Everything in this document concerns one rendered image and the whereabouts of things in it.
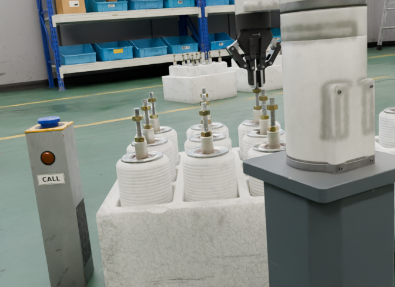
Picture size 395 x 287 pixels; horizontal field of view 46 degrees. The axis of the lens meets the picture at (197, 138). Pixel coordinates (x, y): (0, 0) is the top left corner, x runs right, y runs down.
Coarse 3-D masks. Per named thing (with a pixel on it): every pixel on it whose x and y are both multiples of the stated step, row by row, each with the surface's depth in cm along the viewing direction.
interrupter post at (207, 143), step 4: (200, 136) 83; (212, 136) 82; (200, 140) 83; (204, 140) 82; (208, 140) 82; (212, 140) 82; (204, 144) 82; (208, 144) 82; (212, 144) 83; (204, 148) 82; (208, 148) 82; (212, 148) 83; (204, 152) 83; (208, 152) 82; (212, 152) 83
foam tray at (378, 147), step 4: (376, 136) 114; (376, 140) 112; (376, 144) 107; (376, 148) 104; (380, 148) 103; (384, 148) 103; (388, 148) 102; (392, 148) 102; (388, 152) 99; (392, 152) 101
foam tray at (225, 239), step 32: (128, 224) 78; (160, 224) 78; (192, 224) 78; (224, 224) 78; (256, 224) 78; (128, 256) 80; (160, 256) 80; (192, 256) 80; (224, 256) 79; (256, 256) 79
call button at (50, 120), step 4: (48, 116) 88; (52, 116) 88; (56, 116) 87; (40, 120) 85; (44, 120) 85; (48, 120) 85; (52, 120) 85; (56, 120) 86; (40, 124) 85; (44, 124) 85; (48, 124) 86; (52, 124) 86; (56, 124) 87
